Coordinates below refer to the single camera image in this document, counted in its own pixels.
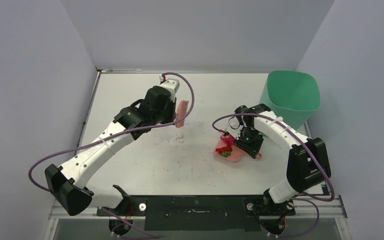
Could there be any pink hand broom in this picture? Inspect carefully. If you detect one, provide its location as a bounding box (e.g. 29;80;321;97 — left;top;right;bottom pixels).
175;100;189;128

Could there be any pink dustpan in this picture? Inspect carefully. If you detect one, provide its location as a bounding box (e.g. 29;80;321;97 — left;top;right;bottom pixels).
212;136;250;163

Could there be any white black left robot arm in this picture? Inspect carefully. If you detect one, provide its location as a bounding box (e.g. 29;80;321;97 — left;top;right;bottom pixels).
44;83;178;216

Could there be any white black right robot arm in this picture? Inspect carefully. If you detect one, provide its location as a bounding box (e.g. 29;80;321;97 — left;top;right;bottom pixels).
233;103;332;215

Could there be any red paper scrap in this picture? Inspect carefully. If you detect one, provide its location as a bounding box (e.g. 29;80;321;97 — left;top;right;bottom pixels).
215;139;234;153

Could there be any green paper scrap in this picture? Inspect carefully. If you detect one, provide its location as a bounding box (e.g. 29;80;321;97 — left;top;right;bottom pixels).
219;151;231;158

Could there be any white paper scrap front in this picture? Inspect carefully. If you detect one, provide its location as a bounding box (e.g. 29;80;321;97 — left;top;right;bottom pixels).
175;133;184;143

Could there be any green plastic waste bin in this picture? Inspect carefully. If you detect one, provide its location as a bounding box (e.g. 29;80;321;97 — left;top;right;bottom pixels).
259;70;321;130

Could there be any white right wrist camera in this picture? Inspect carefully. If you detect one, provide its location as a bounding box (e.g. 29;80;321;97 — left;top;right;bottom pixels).
228;117;244;130

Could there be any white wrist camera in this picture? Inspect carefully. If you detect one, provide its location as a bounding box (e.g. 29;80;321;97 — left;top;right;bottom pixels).
228;117;244;130
159;79;180;96

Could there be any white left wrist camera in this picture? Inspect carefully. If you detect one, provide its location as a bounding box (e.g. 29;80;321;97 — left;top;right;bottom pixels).
159;79;180;96

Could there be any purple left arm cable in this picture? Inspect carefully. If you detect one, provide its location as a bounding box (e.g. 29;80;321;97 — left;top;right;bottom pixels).
28;72;196;193

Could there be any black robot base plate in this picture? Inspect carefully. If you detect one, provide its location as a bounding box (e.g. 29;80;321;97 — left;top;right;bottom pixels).
111;195;296;232

